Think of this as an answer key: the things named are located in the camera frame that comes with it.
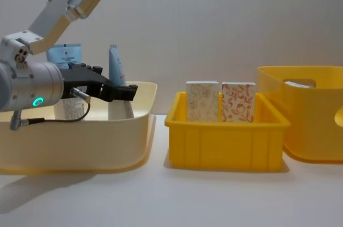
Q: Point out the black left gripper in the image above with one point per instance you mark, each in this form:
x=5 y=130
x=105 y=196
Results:
x=80 y=78

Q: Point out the white and blue tube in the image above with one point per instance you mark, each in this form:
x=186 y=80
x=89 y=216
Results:
x=116 y=63

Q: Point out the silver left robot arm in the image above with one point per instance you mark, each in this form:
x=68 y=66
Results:
x=43 y=85

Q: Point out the pale blue flat pouch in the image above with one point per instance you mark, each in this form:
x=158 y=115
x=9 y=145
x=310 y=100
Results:
x=64 y=54

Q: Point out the cream plastic bin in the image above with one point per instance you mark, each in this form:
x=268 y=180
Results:
x=80 y=144

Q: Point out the beige floral print box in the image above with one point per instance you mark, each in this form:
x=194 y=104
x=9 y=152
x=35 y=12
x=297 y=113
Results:
x=202 y=101

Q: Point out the orange floral print box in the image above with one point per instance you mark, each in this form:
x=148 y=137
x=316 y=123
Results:
x=238 y=102

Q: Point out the yellow plastic crate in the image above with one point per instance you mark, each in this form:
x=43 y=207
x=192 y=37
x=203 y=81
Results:
x=225 y=146

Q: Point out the white box in basket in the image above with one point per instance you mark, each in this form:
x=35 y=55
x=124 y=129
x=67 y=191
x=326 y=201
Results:
x=298 y=84

